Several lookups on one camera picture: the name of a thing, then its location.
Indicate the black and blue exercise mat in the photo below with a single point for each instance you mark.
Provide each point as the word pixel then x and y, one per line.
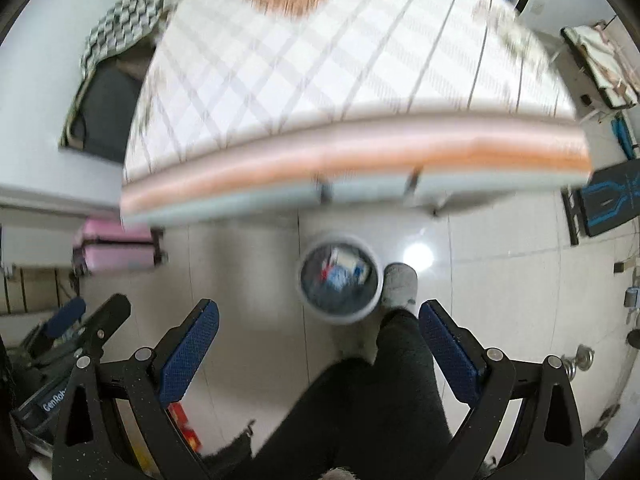
pixel 607 200

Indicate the red packet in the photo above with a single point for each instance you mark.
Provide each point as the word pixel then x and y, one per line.
pixel 184 427

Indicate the black rack with beige cloth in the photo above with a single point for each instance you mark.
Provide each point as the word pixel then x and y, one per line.
pixel 602 62

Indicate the dark chair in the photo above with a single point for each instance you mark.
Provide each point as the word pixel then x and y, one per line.
pixel 107 105

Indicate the pink suitcase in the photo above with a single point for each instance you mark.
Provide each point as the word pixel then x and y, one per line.
pixel 117 247

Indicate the metal dumbbell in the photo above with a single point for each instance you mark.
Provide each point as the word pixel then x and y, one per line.
pixel 580 359

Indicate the person's leg in dark trousers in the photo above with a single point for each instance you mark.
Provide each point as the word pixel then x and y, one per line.
pixel 365 400

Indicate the white round trash bin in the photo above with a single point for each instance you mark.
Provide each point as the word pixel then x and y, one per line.
pixel 341 282

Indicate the checked tablecloth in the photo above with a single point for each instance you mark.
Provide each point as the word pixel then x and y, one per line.
pixel 320 90

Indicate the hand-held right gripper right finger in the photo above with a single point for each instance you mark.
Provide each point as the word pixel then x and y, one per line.
pixel 446 355

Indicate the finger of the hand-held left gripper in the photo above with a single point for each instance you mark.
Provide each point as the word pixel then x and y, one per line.
pixel 107 316
pixel 64 316

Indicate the checkered seat cushion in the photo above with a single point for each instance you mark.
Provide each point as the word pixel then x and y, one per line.
pixel 117 30

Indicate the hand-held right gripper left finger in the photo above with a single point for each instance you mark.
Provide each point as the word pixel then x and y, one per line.
pixel 190 352

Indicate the person's grey slipper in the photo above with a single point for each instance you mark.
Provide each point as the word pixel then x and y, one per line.
pixel 400 285

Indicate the blue tool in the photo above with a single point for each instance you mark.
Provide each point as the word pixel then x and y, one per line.
pixel 623 134

